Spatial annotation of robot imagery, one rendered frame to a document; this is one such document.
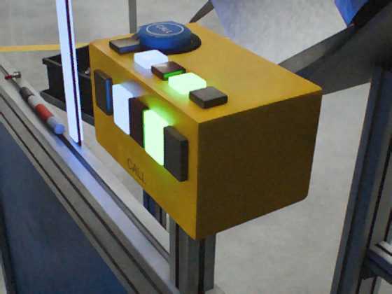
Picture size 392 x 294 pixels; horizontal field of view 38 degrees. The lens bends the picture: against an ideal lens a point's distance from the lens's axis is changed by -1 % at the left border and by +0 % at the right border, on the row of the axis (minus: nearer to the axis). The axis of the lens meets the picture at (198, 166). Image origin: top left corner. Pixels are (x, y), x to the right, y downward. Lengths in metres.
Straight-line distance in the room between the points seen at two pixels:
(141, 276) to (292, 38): 0.37
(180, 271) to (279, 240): 1.48
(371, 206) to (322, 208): 1.17
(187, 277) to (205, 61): 0.19
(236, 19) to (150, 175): 0.43
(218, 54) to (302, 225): 1.66
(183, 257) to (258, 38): 0.38
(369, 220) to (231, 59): 0.64
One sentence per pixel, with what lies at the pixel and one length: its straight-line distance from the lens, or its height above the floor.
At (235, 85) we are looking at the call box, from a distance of 0.38.
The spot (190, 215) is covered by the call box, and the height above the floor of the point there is 1.00.
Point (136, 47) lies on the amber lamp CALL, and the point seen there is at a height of 1.08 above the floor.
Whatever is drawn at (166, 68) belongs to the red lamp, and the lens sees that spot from 0.39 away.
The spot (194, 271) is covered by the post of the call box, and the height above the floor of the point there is 0.89.
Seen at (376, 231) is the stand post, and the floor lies 0.61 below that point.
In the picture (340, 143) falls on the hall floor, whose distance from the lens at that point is 2.60.
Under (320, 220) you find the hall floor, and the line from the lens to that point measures 2.09.
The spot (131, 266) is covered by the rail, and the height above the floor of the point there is 0.83.
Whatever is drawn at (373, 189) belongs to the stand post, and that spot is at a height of 0.71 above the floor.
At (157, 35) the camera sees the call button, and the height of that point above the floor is 1.08.
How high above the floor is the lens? 1.22
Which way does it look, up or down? 32 degrees down
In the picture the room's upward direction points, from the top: 2 degrees clockwise
